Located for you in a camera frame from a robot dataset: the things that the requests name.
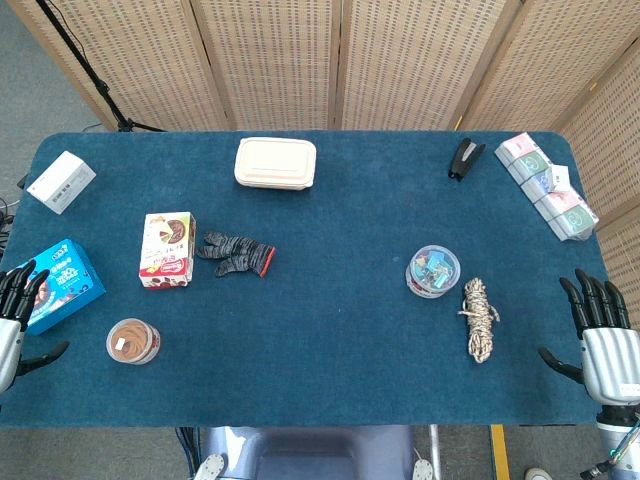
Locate black and silver right hand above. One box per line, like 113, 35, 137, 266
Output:
538, 268, 640, 405

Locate black and silver left hand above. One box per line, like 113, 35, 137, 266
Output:
0, 259, 70, 396

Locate grey and white knit glove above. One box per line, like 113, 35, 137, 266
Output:
196, 230, 277, 279

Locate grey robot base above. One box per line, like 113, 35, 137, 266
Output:
192, 424, 436, 480

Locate blue cookie box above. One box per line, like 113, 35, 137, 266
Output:
14, 238, 107, 336

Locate clear tub of rubber bands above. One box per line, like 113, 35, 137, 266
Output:
105, 318, 162, 366

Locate white cardboard box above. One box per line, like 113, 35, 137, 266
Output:
26, 150, 97, 215

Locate red and white cookie box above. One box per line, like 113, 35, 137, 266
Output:
138, 211, 198, 290

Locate small white paper tag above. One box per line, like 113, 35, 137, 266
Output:
549, 164, 572, 194

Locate wrapped pack of tissue packets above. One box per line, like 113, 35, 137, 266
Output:
494, 132, 600, 243

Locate clear tub of binder clips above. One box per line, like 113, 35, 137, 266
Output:
405, 244, 462, 300

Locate grey metal pole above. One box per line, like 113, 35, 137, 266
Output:
428, 424, 444, 480

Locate black stapler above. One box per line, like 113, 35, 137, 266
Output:
447, 138, 487, 182

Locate black tripod stand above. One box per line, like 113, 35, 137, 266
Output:
34, 0, 166, 134

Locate blue table cloth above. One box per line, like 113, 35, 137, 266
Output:
0, 130, 609, 429

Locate cream plastic lunch box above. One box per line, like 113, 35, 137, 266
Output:
233, 136, 317, 191

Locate woven rattan folding screen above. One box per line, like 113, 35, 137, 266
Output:
7, 0, 640, 331

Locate multicoloured right arm cable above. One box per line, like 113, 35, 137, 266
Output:
579, 419, 640, 480

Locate black floor cables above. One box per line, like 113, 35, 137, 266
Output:
0, 174, 29, 251

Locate bundle of beige rope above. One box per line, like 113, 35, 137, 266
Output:
457, 277, 501, 364

